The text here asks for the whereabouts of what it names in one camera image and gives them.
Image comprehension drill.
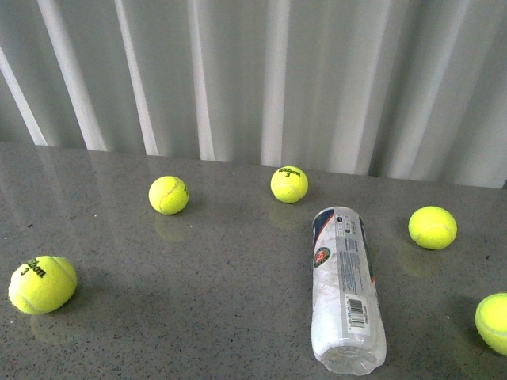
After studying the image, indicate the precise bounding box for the clear Wilson tennis ball can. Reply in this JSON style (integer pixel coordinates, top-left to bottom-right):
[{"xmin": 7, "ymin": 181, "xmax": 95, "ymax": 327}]
[{"xmin": 311, "ymin": 207, "xmax": 387, "ymax": 376}]

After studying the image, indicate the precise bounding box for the Wilson tennis ball back centre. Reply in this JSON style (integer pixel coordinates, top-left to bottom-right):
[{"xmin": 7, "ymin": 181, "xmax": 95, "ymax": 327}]
[{"xmin": 270, "ymin": 166, "xmax": 309, "ymax": 203}]

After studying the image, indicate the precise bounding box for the tennis ball back left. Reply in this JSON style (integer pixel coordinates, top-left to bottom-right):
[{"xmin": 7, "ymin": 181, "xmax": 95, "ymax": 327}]
[{"xmin": 148, "ymin": 176, "xmax": 189, "ymax": 215}]

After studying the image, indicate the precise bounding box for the tennis ball right of can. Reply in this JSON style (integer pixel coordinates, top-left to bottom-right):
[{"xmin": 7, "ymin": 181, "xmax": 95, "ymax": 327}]
[{"xmin": 408, "ymin": 206, "xmax": 458, "ymax": 250}]

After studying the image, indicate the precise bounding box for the tennis ball front left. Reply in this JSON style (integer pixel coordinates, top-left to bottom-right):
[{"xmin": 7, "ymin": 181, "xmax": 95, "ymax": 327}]
[{"xmin": 8, "ymin": 256, "xmax": 78, "ymax": 315}]

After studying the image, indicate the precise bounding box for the tennis ball far right edge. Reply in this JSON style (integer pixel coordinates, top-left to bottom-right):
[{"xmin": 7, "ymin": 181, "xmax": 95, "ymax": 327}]
[{"xmin": 475, "ymin": 293, "xmax": 507, "ymax": 355}]

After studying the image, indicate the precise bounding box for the white pleated curtain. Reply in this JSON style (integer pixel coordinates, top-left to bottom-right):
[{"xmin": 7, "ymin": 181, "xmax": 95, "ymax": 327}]
[{"xmin": 1, "ymin": 1, "xmax": 506, "ymax": 188}]

